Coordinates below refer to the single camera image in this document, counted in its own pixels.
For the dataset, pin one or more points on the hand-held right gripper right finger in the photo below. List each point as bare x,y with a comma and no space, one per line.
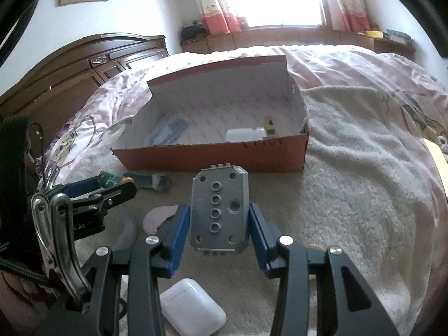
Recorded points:
259,241

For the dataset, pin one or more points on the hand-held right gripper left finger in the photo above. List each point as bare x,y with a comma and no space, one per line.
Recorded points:
177,241

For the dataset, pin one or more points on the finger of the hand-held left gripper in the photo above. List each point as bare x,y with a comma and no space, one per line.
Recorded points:
119,193
84,185

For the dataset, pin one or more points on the green and yellow small gadget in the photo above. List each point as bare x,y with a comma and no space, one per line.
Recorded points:
111,179

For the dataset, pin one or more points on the blue and white gadget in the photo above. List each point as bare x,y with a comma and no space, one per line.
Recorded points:
148,181

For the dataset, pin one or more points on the grey metal plate with holes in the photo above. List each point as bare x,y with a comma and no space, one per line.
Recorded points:
218,213

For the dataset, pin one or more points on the white earbuds case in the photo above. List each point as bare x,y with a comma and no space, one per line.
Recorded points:
192,308

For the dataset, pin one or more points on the red cardboard box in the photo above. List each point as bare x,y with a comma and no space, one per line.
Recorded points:
210,154

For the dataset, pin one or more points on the pink oval pad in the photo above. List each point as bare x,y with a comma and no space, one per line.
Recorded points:
157,219

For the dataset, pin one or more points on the silver metal clamp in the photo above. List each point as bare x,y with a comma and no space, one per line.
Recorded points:
59,238

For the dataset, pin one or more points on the light blue pen-shaped item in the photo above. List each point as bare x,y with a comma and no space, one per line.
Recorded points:
169,131

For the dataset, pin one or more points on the white fleece blanket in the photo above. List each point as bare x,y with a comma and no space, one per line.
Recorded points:
350,199

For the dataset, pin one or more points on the dark wooden headboard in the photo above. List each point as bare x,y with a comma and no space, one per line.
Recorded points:
70,73

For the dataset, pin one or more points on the small tan wooden block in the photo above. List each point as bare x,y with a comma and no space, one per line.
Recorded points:
270,124

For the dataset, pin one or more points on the dark bag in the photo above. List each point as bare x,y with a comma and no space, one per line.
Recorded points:
192,31

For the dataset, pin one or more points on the pink printed quilt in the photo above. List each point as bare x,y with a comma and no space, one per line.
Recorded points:
350,66

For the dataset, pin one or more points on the wooden window sill cabinet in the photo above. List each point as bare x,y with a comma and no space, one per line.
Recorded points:
280,36

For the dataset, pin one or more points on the pink and white curtain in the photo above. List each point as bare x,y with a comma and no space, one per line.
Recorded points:
350,3
217,10

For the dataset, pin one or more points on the yellow book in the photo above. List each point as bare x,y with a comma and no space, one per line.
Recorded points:
374,34

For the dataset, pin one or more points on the green book stack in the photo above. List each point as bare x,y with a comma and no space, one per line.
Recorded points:
399,36

